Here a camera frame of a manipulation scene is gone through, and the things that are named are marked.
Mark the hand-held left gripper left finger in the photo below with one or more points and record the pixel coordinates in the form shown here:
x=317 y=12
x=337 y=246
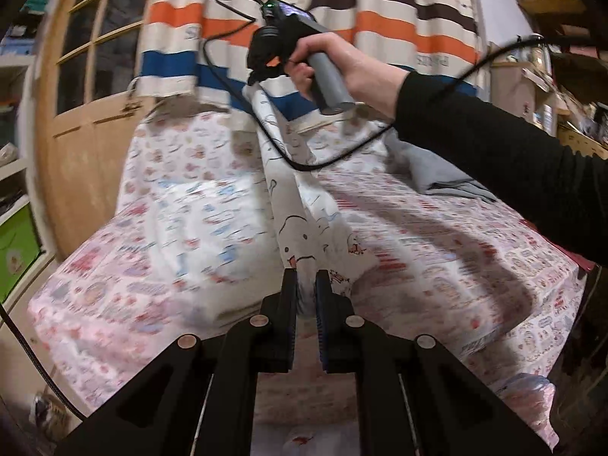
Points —
x=293 y=299

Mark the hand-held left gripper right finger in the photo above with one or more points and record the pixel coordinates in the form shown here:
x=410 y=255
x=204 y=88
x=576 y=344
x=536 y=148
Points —
x=319 y=313

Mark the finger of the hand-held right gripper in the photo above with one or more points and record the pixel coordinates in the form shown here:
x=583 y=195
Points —
x=254 y=78

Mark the white cartoon print pants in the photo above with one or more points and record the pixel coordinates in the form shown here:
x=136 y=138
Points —
x=294 y=228

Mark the person's right forearm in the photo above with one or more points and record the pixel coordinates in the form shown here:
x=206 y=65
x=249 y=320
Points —
x=498 y=152

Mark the person's right hand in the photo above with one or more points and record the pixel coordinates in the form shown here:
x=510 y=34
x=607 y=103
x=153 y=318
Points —
x=361 y=76

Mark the striped curtain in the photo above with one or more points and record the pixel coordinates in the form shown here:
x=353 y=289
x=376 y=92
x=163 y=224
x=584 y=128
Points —
x=380 y=23

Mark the pink printed bed sheet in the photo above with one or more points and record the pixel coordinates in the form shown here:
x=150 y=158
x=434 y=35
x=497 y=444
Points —
x=427 y=247

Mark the grey cloth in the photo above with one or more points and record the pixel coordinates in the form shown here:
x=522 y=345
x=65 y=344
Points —
x=427 y=171

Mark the wooden glazed door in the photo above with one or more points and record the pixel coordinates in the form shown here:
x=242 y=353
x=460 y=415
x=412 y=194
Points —
x=80 y=152

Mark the white shelf unit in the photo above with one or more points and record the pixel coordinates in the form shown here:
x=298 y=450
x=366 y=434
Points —
x=12 y=168

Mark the green storage bin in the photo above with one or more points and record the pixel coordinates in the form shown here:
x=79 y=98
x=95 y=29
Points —
x=16 y=251

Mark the cluttered wooden shelf rack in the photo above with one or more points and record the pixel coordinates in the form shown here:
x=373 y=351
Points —
x=551 y=4

